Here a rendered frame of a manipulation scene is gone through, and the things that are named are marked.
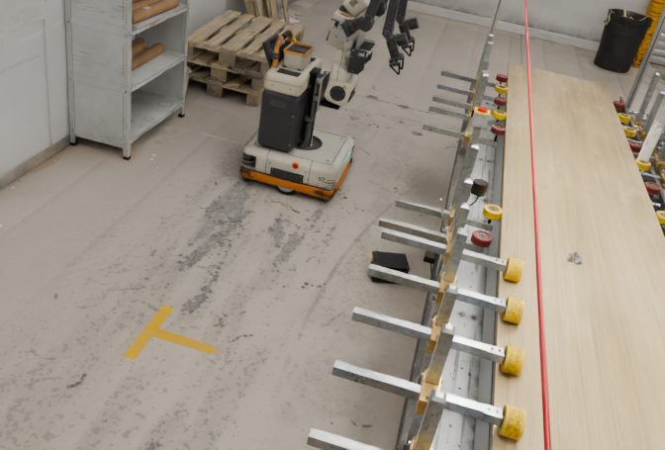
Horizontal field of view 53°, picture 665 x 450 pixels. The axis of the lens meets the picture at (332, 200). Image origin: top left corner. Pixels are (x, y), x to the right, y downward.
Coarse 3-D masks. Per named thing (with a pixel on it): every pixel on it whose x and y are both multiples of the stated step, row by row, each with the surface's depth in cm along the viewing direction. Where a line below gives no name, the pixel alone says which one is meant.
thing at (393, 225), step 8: (384, 224) 272; (392, 224) 271; (400, 224) 271; (408, 224) 272; (408, 232) 271; (416, 232) 270; (424, 232) 269; (432, 232) 269; (440, 232) 270; (440, 240) 269; (464, 248) 268; (472, 248) 267; (480, 248) 266
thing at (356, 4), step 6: (348, 0) 400; (354, 0) 400; (360, 0) 398; (366, 0) 398; (348, 6) 402; (354, 6) 401; (360, 6) 400; (366, 6) 399; (348, 12) 404; (354, 12) 402; (360, 12) 402
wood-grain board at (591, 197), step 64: (512, 64) 488; (512, 128) 375; (576, 128) 392; (512, 192) 304; (576, 192) 315; (640, 192) 327; (512, 256) 255; (640, 256) 271; (576, 320) 226; (640, 320) 232; (512, 384) 194; (576, 384) 198; (640, 384) 203; (512, 448) 173; (576, 448) 176; (640, 448) 180
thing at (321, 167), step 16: (256, 144) 446; (320, 144) 464; (336, 144) 466; (352, 144) 478; (256, 160) 442; (272, 160) 439; (288, 160) 438; (304, 160) 437; (320, 160) 440; (336, 160) 445; (256, 176) 447; (272, 176) 446; (288, 176) 442; (304, 176) 439; (320, 176) 436; (336, 176) 438; (304, 192) 445; (320, 192) 441
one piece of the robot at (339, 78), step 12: (336, 12) 403; (336, 48) 420; (348, 48) 416; (336, 60) 423; (348, 60) 425; (336, 72) 422; (348, 72) 421; (336, 84) 425; (348, 84) 424; (336, 96) 429; (348, 96) 428
